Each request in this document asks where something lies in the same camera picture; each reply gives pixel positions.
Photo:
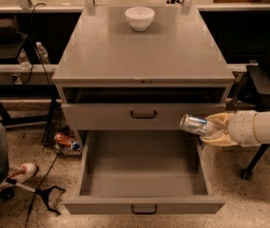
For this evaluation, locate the silver blue redbull can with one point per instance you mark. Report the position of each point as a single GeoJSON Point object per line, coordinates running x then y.
{"type": "Point", "coordinates": [195, 125]}

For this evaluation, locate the black reacher grabber tool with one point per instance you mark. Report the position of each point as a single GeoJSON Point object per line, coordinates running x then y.
{"type": "Point", "coordinates": [8, 194]}

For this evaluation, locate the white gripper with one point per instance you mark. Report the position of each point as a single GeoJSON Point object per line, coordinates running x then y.
{"type": "Point", "coordinates": [241, 127]}

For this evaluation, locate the white red sneaker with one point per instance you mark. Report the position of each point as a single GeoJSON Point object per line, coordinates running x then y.
{"type": "Point", "coordinates": [19, 174]}

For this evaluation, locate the clear plastic water bottle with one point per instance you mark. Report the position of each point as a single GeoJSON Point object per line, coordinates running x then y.
{"type": "Point", "coordinates": [42, 53]}

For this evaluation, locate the closed grey upper drawer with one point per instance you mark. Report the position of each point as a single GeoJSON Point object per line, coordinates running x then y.
{"type": "Point", "coordinates": [133, 116]}

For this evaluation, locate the black table leg frame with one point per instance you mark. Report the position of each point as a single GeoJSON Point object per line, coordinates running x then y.
{"type": "Point", "coordinates": [30, 92]}

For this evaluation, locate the black office chair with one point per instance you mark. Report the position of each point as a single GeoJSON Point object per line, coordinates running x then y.
{"type": "Point", "coordinates": [255, 89]}

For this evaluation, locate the open grey lower drawer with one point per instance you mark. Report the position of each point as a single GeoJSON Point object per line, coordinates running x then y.
{"type": "Point", "coordinates": [143, 173]}

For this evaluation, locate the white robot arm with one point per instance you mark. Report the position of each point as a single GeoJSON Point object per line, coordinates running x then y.
{"type": "Point", "coordinates": [261, 128]}

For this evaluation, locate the white ceramic bowl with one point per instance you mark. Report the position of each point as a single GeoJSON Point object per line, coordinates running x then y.
{"type": "Point", "coordinates": [139, 18]}

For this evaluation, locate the orange snack bag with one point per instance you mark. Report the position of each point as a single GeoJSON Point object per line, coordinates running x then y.
{"type": "Point", "coordinates": [66, 141]}

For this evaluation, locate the grey drawer cabinet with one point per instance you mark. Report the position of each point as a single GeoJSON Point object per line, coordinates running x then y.
{"type": "Point", "coordinates": [173, 61]}

